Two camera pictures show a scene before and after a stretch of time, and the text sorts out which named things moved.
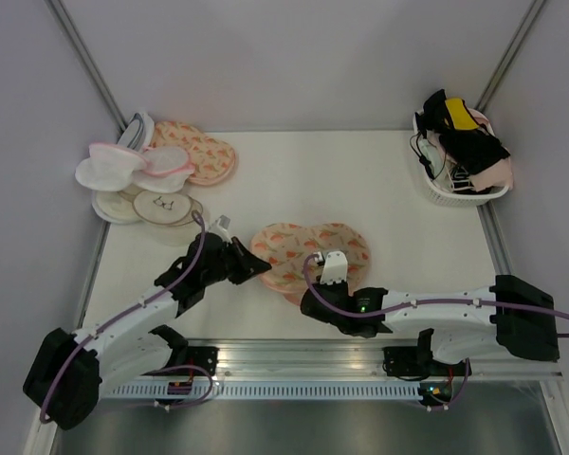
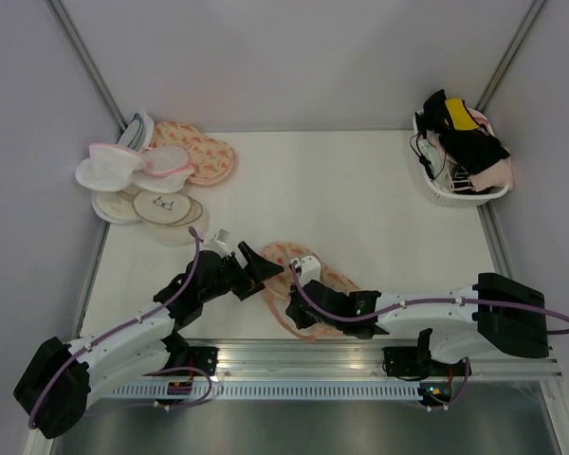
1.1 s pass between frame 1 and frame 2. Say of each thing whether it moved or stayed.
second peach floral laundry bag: stayed
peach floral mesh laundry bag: moved
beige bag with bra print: stayed
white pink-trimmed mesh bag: stayed
